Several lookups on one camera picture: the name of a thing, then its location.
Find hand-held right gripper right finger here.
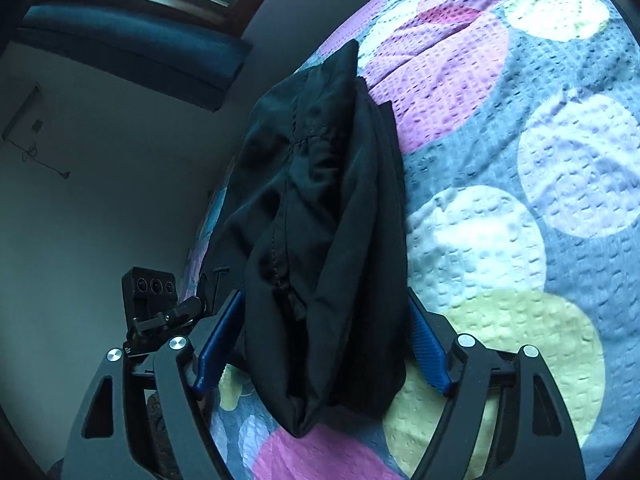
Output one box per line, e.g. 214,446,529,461
406,289,587,480

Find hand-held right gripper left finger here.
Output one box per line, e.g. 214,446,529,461
60,289,246,480

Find black wall cable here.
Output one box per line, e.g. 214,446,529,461
2,137,72,179

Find floral quilted bedspread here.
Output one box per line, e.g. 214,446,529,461
180,0,640,480

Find black zip jacket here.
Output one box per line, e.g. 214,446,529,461
202,39,409,437

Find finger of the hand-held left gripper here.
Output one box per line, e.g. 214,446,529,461
131,296,206,335

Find wall cable rail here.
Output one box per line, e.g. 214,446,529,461
2,84,42,141

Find dark blue window seat cushion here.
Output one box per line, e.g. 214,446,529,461
15,5,254,112

